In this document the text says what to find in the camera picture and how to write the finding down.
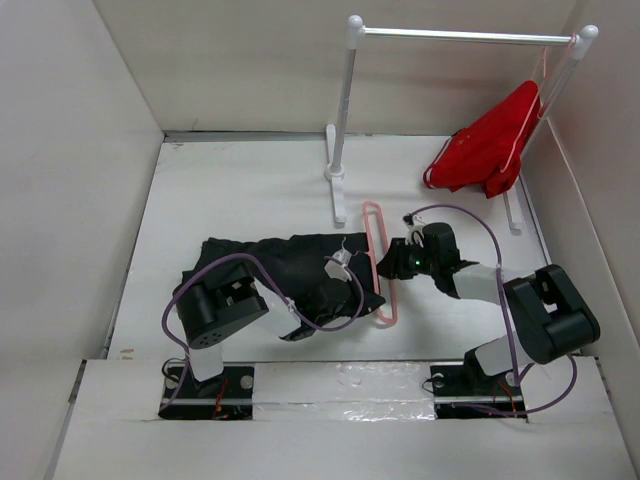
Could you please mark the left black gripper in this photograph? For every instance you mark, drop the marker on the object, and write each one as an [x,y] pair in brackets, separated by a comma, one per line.
[355,291]

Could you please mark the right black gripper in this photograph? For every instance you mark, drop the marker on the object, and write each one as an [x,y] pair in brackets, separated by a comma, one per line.
[392,264]

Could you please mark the black trousers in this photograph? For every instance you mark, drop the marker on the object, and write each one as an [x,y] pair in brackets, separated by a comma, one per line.
[281,264]

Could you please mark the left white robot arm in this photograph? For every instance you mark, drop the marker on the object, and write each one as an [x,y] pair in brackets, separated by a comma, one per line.
[211,315]

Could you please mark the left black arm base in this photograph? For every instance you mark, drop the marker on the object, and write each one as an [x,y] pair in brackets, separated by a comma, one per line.
[226,397]

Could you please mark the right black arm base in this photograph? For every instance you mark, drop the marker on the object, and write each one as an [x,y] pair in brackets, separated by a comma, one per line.
[461,390]

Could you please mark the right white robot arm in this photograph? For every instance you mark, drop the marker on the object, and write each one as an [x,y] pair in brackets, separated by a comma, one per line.
[549,317]

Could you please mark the red garment on hanger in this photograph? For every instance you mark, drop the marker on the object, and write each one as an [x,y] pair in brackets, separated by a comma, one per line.
[473,155]

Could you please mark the pink hanger with garment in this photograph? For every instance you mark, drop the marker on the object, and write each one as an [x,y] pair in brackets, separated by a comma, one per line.
[547,90]

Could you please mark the white metal clothes rack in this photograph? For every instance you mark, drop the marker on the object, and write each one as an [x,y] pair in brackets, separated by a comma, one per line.
[357,30]

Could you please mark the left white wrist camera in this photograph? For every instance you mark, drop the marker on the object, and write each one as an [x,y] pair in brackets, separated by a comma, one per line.
[337,264]

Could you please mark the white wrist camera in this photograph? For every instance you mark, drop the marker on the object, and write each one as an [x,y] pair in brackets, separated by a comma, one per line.
[337,264]
[415,225]

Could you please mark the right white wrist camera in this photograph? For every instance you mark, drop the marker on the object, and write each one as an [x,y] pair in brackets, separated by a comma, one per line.
[415,225]

